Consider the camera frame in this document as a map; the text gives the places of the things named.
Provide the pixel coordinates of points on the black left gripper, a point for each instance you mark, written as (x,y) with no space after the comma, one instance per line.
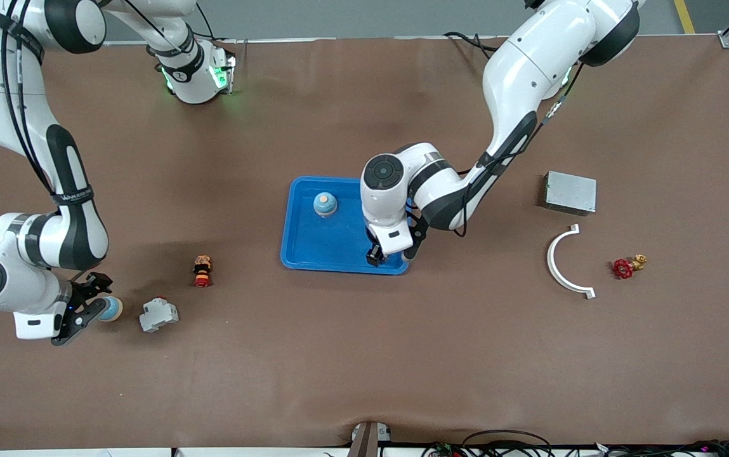
(375,253)

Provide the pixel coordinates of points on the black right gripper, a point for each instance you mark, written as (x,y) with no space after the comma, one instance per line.
(87,287)

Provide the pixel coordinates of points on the blue bell cream button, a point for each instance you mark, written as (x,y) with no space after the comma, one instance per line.
(113,309)
(325,204)

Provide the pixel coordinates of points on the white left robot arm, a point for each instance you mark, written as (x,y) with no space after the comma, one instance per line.
(529,63)

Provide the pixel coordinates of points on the blue plastic tray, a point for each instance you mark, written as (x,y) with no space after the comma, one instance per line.
(313,241)

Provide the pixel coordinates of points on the white circuit breaker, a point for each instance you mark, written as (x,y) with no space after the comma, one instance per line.
(158,315)

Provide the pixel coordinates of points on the brown paper table cover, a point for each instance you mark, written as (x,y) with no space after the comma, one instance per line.
(364,349)

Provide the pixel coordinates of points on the grey metal box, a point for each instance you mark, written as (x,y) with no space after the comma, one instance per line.
(570,193)

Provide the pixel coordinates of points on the red orange push button switch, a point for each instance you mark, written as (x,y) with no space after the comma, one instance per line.
(202,271)

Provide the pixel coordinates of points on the white curved plastic bracket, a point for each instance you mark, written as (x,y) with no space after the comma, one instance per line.
(549,259)

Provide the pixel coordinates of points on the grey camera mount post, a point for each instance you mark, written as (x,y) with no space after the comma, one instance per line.
(364,444)

